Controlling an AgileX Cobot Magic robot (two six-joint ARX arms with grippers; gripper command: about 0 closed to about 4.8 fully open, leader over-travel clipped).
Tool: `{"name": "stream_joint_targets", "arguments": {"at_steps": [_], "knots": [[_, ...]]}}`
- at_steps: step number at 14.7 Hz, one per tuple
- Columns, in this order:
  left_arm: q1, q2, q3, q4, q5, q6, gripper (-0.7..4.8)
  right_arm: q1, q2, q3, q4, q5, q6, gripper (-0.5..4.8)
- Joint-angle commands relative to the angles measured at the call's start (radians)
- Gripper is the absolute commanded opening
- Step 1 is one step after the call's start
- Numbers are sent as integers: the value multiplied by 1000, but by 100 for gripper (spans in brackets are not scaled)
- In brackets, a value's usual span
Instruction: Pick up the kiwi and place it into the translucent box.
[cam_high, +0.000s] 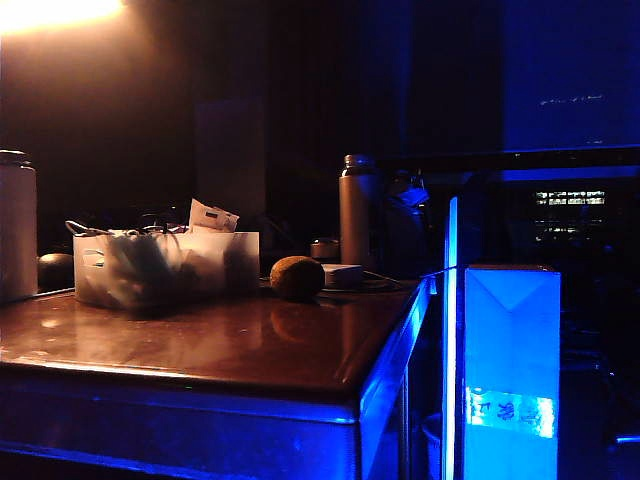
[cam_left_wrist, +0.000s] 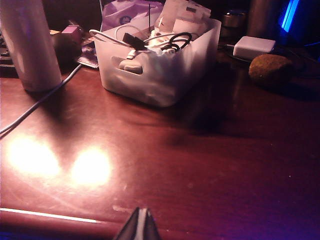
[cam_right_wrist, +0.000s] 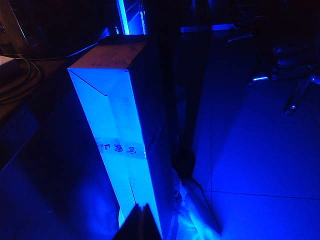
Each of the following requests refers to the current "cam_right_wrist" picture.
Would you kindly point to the crumpled plastic bag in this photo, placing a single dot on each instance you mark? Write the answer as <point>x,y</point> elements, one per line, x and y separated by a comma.
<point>195,215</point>

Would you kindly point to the glowing window frame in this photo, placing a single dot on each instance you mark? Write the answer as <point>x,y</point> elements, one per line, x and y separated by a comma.
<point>130,17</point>

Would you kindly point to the office chair base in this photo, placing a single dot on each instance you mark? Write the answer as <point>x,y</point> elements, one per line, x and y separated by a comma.
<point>295,72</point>

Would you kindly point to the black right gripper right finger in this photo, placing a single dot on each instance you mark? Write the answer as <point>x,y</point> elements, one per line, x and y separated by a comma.
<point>152,225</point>

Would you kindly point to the tall cardboard box with tape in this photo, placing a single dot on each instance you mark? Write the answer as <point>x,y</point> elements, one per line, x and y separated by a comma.
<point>115,120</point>

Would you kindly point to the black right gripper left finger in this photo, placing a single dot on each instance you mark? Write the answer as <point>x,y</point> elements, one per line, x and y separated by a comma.
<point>132,225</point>

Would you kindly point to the dark upright post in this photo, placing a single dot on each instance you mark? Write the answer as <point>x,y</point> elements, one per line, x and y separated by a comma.
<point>185,100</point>

